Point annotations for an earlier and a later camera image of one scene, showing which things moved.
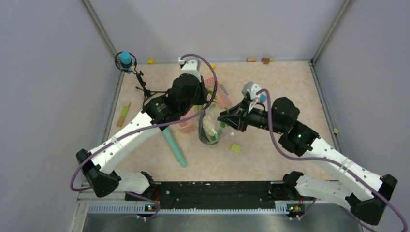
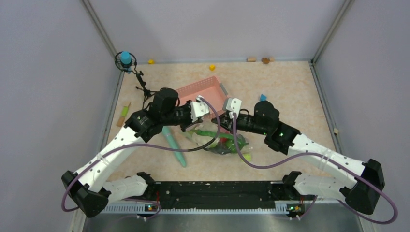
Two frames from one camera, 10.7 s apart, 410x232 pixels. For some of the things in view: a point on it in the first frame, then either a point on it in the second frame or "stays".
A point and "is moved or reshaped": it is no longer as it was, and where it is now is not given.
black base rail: x=186 y=195 stays
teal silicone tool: x=168 y=134 stays
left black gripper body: x=199 y=96 -> x=181 y=116
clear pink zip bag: x=211 y=131 is moved or reshaped
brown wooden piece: x=265 y=60 stays
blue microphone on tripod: x=126 y=61 stays
